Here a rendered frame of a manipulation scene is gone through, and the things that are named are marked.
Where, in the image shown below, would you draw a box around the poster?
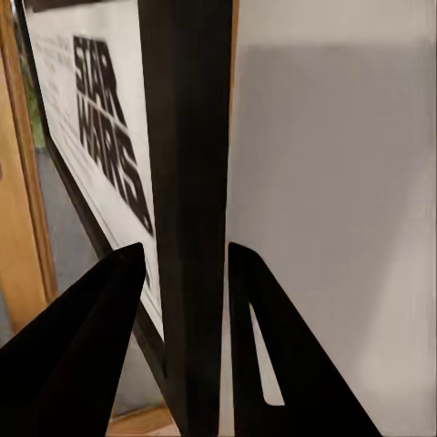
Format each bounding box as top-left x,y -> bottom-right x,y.
14,0 -> 233,437

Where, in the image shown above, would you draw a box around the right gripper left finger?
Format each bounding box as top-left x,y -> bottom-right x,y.
0,242 -> 146,437

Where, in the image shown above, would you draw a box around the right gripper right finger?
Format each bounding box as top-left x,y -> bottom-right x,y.
229,243 -> 381,437

